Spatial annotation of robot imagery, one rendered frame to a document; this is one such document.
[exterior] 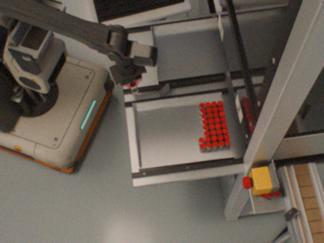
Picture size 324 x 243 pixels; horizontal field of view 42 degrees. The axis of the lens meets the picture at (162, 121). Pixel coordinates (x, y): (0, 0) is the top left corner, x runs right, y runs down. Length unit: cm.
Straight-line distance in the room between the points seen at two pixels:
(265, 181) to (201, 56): 60
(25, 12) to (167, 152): 73
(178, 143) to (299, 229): 50
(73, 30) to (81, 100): 129
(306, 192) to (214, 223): 96
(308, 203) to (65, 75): 154
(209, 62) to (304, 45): 94
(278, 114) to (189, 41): 79
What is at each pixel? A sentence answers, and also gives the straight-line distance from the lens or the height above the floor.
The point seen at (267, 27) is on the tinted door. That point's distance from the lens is 104.
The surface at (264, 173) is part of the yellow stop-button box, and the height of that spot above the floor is 103.
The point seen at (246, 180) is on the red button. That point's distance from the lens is 137.
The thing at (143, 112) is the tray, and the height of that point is 88.
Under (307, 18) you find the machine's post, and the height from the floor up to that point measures 174.
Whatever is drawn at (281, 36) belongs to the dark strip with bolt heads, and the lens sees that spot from 92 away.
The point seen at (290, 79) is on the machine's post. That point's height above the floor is 156.
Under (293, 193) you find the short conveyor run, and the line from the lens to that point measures 148.
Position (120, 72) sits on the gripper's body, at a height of 124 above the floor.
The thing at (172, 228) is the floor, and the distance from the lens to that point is 236.
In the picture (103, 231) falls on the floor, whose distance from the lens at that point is 240.
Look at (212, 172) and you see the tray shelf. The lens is 151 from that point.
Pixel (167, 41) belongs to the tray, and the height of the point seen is 88.
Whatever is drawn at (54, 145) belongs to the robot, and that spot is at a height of 28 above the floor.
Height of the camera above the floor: 232
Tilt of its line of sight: 66 degrees down
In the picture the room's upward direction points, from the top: 8 degrees counter-clockwise
